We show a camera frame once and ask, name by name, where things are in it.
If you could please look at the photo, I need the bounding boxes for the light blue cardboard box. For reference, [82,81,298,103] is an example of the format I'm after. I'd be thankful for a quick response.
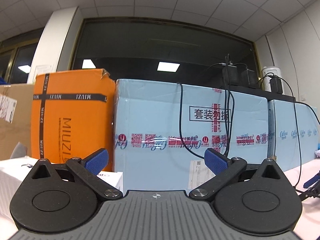
[114,79,268,191]

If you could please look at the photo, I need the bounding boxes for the black power adapters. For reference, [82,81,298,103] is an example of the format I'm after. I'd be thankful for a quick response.
[221,63,284,94]

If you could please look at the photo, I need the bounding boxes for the black hanging cable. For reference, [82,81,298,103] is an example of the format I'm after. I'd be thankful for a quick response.
[178,55,320,188]

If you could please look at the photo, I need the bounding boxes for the orange MIUZI cardboard box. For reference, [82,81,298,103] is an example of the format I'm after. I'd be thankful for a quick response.
[30,69,116,172]

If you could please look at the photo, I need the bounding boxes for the white corrugated plastic box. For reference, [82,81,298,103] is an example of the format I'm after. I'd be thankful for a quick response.
[0,154,124,221]

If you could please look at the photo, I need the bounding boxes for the grey cloth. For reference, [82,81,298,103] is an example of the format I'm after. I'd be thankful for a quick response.
[10,142,28,159]

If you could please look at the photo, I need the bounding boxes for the wall notice paper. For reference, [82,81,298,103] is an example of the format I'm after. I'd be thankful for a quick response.
[34,64,53,78]

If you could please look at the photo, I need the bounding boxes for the brown cardboard box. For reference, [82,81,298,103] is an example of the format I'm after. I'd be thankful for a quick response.
[1,83,34,160]

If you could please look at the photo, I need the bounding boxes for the white cylindrical appliance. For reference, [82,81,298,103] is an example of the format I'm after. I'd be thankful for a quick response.
[261,66,284,94]

